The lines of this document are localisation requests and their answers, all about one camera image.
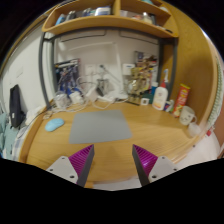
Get white charger block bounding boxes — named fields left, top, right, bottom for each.
left=69, top=90, right=85, bottom=105

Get grey metal desk frame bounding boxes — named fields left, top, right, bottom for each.
left=38, top=31, right=179, bottom=110

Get white plug adapter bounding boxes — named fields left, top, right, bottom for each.
left=85, top=87, right=98, bottom=101

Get white cable bundle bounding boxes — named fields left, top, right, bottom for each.
left=49, top=75, right=101, bottom=115

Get plaid bedding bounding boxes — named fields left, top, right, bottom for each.
left=0, top=113, right=22, bottom=161

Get small white cube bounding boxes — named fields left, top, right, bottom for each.
left=139, top=96, right=150, bottom=107

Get brown tree figure toy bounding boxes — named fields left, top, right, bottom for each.
left=128, top=64, right=151, bottom=101

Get white mug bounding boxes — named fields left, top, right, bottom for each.
left=179, top=105, right=198, bottom=127

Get colourful printed boxes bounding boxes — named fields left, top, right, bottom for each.
left=134, top=50, right=158, bottom=68

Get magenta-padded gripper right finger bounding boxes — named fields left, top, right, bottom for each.
left=131, top=144, right=179, bottom=187

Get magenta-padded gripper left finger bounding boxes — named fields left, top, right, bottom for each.
left=45, top=143, right=95, bottom=188

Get steel cup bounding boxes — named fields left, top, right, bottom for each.
left=96, top=78, right=109, bottom=94

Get robot model kit box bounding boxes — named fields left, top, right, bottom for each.
left=54, top=58, right=82, bottom=96

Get light blue computer mouse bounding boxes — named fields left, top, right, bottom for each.
left=44, top=117, right=66, bottom=133

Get wooden shelf unit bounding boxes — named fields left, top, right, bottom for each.
left=41, top=0, right=179, bottom=39

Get grey mouse pad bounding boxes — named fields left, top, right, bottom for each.
left=68, top=109, right=134, bottom=145

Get white desk lamp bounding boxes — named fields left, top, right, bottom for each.
left=106, top=39, right=130, bottom=101

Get blue bottle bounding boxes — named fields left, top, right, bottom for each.
left=150, top=81, right=159, bottom=98

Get clear bag of nuts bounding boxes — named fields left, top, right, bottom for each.
left=42, top=111, right=54, bottom=120

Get white wall socket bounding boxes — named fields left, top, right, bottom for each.
left=97, top=63, right=109, bottom=76
left=84, top=64, right=98, bottom=78

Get red snack can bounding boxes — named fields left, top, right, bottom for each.
left=171, top=83, right=192, bottom=118

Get white box with blue print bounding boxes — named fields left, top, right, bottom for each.
left=122, top=63, right=136, bottom=76

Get clear domed plastic cup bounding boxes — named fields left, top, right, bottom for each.
left=54, top=91, right=70, bottom=110

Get black hanging bag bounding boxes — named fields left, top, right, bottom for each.
left=8, top=84, right=27, bottom=129

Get white bottle with red cap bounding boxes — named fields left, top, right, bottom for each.
left=151, top=83, right=170, bottom=111

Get white power strip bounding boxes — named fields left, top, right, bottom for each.
left=98, top=93, right=118, bottom=103

